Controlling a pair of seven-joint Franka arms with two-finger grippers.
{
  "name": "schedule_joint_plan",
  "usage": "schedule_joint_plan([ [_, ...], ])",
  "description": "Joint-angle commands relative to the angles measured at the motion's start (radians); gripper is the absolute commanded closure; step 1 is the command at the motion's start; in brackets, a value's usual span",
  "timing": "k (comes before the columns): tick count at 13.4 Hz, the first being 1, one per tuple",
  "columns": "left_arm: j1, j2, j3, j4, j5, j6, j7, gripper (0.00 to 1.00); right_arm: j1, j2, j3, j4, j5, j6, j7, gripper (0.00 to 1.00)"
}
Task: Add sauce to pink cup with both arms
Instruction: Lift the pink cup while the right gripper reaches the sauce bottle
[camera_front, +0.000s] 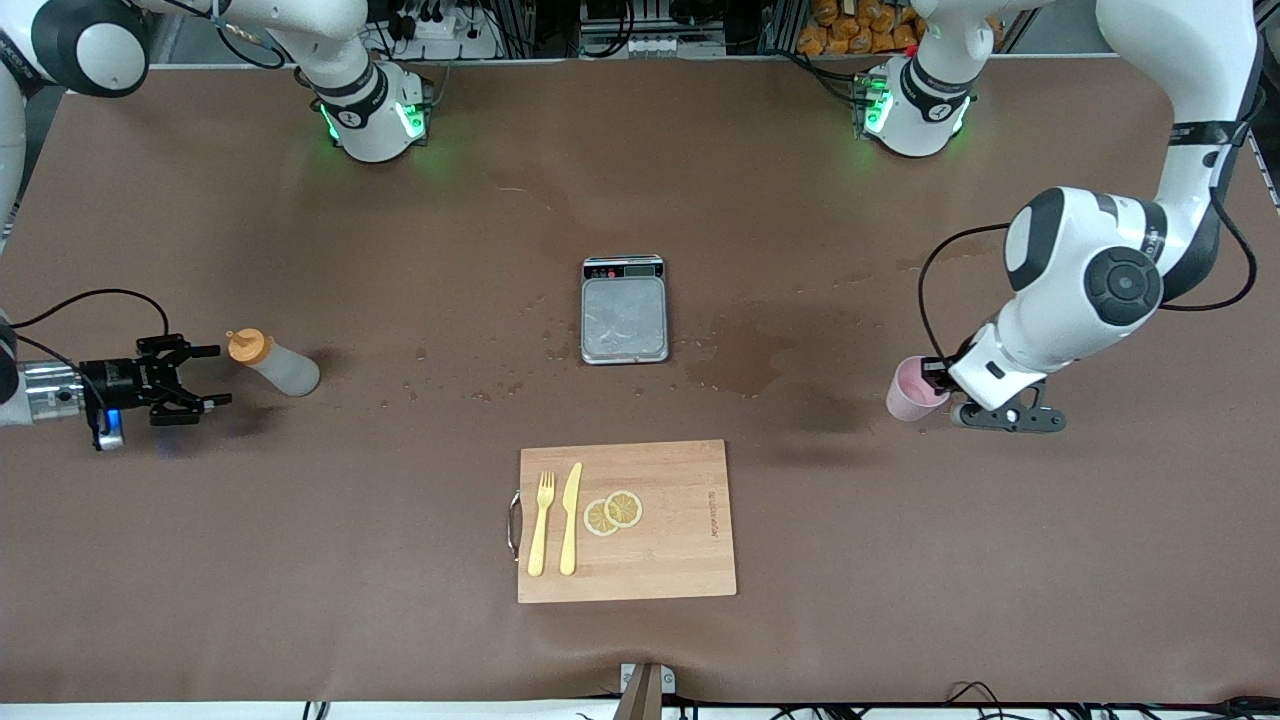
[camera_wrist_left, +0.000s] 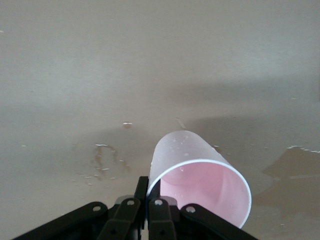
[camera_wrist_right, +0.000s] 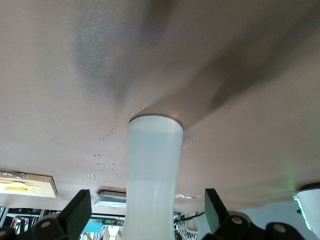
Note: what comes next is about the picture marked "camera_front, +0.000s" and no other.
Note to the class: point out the yellow plastic fork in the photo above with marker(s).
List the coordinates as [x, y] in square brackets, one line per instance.
[538, 545]

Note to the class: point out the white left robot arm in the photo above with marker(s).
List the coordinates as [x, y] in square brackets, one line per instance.
[1090, 280]

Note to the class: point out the white power strip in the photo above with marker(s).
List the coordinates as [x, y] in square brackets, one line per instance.
[450, 40]

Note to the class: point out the translucent squeeze bottle orange cap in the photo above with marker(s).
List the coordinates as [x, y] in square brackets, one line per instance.
[285, 370]

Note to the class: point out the steel digital kitchen scale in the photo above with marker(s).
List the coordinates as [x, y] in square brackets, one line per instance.
[625, 320]

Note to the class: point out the black white electronics box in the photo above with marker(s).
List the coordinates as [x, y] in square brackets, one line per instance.
[650, 30]

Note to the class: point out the pink plastic cup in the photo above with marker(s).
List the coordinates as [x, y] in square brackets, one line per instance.
[908, 395]

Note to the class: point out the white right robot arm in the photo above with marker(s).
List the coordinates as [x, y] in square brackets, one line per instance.
[370, 120]

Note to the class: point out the wooden cutting board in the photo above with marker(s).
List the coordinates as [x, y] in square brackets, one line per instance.
[680, 560]

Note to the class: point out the metal mounting bracket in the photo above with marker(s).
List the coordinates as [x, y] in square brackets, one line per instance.
[645, 690]

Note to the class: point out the lemon slice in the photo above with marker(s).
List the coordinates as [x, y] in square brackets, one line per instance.
[598, 520]
[626, 507]

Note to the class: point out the brown table mat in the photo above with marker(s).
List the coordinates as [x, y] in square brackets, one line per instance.
[900, 600]

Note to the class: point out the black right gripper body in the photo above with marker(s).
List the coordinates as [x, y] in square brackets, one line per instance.
[112, 380]

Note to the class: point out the yellow plastic knife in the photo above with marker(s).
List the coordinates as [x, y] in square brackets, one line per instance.
[569, 530]

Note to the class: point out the orange packaged goods pile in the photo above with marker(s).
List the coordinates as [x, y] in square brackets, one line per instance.
[840, 30]

